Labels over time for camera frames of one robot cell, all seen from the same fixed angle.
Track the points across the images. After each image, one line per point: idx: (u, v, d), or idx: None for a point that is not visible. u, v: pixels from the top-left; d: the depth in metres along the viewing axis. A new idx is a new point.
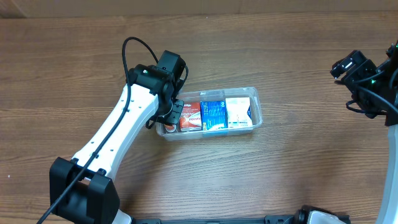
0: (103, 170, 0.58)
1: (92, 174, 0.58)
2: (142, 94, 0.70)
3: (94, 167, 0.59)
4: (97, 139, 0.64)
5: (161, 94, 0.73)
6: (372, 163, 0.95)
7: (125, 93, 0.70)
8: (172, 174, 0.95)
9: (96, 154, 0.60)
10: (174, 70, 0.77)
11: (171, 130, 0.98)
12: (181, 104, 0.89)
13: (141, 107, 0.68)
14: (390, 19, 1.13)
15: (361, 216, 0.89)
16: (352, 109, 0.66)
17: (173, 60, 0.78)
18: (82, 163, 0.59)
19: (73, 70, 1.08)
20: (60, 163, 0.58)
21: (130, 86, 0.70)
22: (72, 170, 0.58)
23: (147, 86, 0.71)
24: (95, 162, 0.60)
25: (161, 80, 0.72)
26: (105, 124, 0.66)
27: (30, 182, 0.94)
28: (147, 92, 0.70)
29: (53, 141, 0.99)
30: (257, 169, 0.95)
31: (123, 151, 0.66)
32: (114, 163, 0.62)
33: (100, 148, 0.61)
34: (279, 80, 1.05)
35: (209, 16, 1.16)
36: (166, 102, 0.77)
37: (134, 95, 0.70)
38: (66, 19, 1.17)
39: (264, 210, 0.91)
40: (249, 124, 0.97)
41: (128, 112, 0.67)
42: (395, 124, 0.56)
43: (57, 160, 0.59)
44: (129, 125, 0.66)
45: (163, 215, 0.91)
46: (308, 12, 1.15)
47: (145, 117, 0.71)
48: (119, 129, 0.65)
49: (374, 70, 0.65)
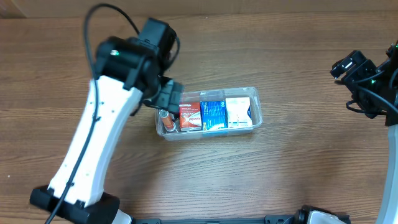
0: (81, 202, 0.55)
1: (71, 206, 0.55)
2: (112, 93, 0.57)
3: (71, 196, 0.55)
4: (69, 162, 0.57)
5: (143, 76, 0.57)
6: (372, 163, 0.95)
7: (93, 94, 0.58)
8: (172, 174, 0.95)
9: (69, 184, 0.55)
10: (160, 42, 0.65)
11: (171, 129, 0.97)
12: (171, 83, 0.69)
13: (114, 111, 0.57)
14: (390, 19, 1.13)
15: (360, 216, 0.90)
16: (351, 109, 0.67)
17: (157, 33, 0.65)
18: (58, 193, 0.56)
19: (73, 70, 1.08)
20: (37, 196, 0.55)
21: (97, 84, 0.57)
22: (50, 201, 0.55)
23: (122, 68, 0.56)
24: (71, 191, 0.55)
25: (140, 56, 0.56)
26: (75, 140, 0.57)
27: (30, 182, 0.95)
28: (120, 88, 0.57)
29: (53, 141, 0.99)
30: (257, 169, 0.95)
31: (104, 162, 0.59)
32: (94, 185, 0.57)
33: (73, 175, 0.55)
34: (279, 80, 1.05)
35: (209, 16, 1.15)
36: (152, 83, 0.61)
37: (103, 96, 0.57)
38: (65, 19, 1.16)
39: (264, 210, 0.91)
40: (249, 124, 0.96)
41: (98, 121, 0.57)
42: (394, 124, 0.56)
43: (33, 193, 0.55)
44: (103, 138, 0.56)
45: (163, 215, 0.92)
46: (309, 12, 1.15)
47: (124, 115, 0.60)
48: (92, 145, 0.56)
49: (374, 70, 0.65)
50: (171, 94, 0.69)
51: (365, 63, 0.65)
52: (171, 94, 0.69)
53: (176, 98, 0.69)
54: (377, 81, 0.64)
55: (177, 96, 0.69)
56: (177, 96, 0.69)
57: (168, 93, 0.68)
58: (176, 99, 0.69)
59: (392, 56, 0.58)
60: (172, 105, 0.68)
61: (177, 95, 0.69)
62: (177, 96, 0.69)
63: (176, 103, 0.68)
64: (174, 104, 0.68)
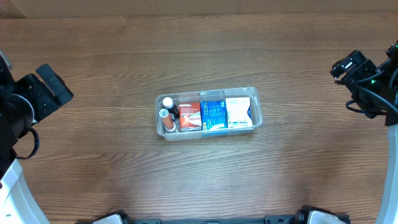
0: None
1: None
2: None
3: None
4: None
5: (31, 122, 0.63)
6: (372, 163, 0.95)
7: None
8: (172, 174, 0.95)
9: None
10: None
11: (171, 129, 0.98)
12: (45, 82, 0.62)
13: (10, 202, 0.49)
14: (389, 19, 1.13)
15: (360, 216, 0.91)
16: (351, 109, 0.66)
17: None
18: None
19: (73, 70, 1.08)
20: None
21: None
22: None
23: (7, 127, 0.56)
24: None
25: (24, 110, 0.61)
26: None
27: (30, 182, 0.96)
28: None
29: (53, 141, 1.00)
30: (257, 169, 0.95)
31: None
32: None
33: None
34: (279, 80, 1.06)
35: (209, 16, 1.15)
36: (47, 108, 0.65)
37: None
38: (65, 19, 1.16)
39: (264, 210, 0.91)
40: (249, 124, 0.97)
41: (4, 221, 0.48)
42: (395, 124, 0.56)
43: None
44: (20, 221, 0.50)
45: (163, 215, 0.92)
46: (309, 12, 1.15)
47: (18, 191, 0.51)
48: None
49: (374, 70, 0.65)
50: (50, 83, 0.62)
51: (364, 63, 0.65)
52: (50, 85, 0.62)
53: (58, 86, 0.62)
54: (377, 81, 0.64)
55: (56, 81, 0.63)
56: (56, 80, 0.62)
57: (45, 94, 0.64)
58: (58, 85, 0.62)
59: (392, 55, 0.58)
60: (64, 93, 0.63)
61: (56, 80, 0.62)
62: (57, 83, 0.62)
63: (63, 89, 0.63)
64: (63, 92, 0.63)
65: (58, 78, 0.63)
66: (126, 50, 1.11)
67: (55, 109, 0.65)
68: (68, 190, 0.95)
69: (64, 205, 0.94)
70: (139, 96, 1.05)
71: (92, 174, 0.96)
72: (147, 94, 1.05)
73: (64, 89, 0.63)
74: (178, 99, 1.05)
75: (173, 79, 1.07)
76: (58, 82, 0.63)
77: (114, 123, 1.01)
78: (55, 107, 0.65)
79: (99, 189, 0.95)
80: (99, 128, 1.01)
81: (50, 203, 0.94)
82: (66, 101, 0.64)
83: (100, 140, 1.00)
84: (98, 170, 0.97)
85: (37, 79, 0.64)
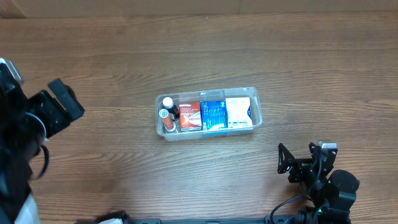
0: None
1: None
2: None
3: None
4: None
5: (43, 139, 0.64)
6: (372, 163, 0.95)
7: None
8: (171, 173, 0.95)
9: None
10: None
11: (171, 129, 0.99)
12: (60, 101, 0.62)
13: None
14: (389, 19, 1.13)
15: (361, 216, 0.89)
16: (290, 178, 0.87)
17: None
18: None
19: (73, 70, 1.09)
20: None
21: None
22: None
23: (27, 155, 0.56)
24: None
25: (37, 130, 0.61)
26: None
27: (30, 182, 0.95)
28: None
29: (53, 141, 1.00)
30: (257, 169, 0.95)
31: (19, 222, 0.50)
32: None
33: None
34: (279, 80, 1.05)
35: (209, 16, 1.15)
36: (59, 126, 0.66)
37: None
38: (65, 20, 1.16)
39: (264, 210, 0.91)
40: (249, 124, 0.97)
41: None
42: (306, 184, 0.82)
43: None
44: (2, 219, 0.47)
45: (163, 215, 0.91)
46: (309, 12, 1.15)
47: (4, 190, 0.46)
48: None
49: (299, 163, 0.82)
50: (63, 99, 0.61)
51: (291, 157, 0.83)
52: (63, 101, 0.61)
53: (71, 102, 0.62)
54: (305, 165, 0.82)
55: (69, 97, 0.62)
56: (69, 97, 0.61)
57: (56, 111, 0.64)
58: (71, 102, 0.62)
59: (311, 152, 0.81)
60: (76, 109, 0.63)
61: (68, 96, 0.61)
62: (69, 99, 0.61)
63: (74, 106, 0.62)
64: (75, 108, 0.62)
65: (70, 93, 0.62)
66: (126, 50, 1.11)
67: (66, 124, 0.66)
68: (67, 190, 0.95)
69: (64, 205, 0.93)
70: (139, 96, 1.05)
71: (92, 174, 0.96)
72: (147, 94, 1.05)
73: (77, 105, 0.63)
74: (178, 99, 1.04)
75: (173, 79, 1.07)
76: (71, 98, 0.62)
77: (114, 123, 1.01)
78: (66, 121, 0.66)
79: (99, 189, 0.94)
80: (99, 128, 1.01)
81: (50, 203, 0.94)
82: (76, 116, 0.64)
83: (100, 140, 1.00)
84: (99, 170, 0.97)
85: (49, 95, 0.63)
